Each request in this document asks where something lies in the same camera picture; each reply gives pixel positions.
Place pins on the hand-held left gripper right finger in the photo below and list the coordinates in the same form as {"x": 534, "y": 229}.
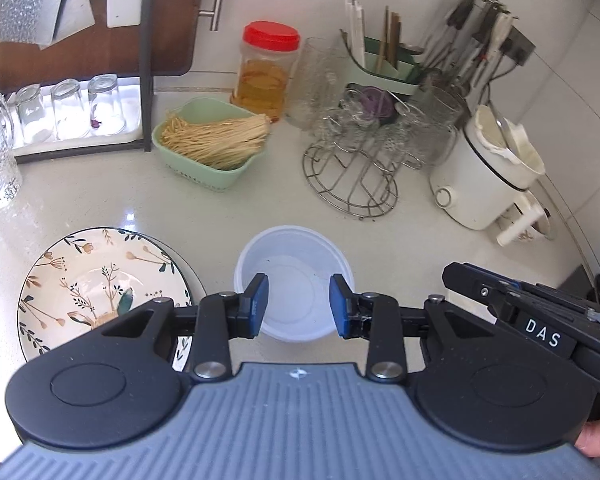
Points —
{"x": 339, "y": 310}

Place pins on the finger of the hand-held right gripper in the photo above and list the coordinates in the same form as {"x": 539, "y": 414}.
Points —
{"x": 475, "y": 282}

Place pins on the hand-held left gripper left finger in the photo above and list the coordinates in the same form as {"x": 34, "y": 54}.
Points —
{"x": 258, "y": 305}

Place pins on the white plastic bowl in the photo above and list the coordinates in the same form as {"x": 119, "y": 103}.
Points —
{"x": 292, "y": 270}

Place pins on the floral plate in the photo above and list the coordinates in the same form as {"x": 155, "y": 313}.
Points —
{"x": 194, "y": 280}
{"x": 105, "y": 270}

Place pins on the floral ceramic mug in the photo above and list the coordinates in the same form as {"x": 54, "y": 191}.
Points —
{"x": 525, "y": 220}

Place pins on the white electric cooker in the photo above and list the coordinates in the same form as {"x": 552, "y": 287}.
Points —
{"x": 475, "y": 185}

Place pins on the round metal cup rack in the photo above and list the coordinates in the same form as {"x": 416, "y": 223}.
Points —
{"x": 350, "y": 185}

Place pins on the green plastic basket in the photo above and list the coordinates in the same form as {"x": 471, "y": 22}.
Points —
{"x": 205, "y": 177}

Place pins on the textured glass pitcher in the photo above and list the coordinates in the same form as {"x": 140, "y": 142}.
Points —
{"x": 445, "y": 125}

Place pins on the dried noodles bundle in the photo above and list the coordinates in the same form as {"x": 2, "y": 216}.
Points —
{"x": 215, "y": 140}

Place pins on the set of clear glass cups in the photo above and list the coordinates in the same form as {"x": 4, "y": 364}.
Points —
{"x": 365, "y": 130}

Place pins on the purple scrubber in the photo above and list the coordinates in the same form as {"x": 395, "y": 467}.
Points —
{"x": 377, "y": 105}

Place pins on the green and white utensil holder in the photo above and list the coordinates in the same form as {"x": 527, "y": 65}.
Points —
{"x": 380, "y": 80}

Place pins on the tall clear glass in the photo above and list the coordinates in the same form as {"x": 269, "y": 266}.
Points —
{"x": 312, "y": 85}

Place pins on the red-lidded plastic jar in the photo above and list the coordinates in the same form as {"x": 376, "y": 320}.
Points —
{"x": 265, "y": 75}

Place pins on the white drip tray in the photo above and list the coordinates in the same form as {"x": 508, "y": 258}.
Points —
{"x": 80, "y": 141}

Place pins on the hanging kitchen utensils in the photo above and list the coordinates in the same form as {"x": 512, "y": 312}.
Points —
{"x": 480, "y": 35}

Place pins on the clear drinking glass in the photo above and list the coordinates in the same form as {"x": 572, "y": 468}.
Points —
{"x": 69, "y": 110}
{"x": 32, "y": 115}
{"x": 106, "y": 105}

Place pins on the brown chopsticks bundle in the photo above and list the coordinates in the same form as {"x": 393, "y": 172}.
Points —
{"x": 387, "y": 40}

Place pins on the black metal dish rack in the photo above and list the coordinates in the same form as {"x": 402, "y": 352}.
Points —
{"x": 147, "y": 60}

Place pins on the white utensils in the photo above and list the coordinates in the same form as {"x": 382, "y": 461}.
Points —
{"x": 355, "y": 30}

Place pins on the brown wooden cutting board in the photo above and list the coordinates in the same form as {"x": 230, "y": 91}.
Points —
{"x": 175, "y": 20}

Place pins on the textured glass plate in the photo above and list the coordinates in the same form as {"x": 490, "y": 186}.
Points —
{"x": 22, "y": 10}

